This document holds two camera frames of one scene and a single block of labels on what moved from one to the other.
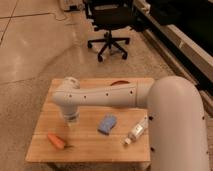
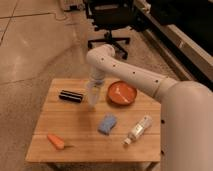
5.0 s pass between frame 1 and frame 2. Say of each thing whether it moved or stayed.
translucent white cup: moved
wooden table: stayed
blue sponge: stayed
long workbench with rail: stayed
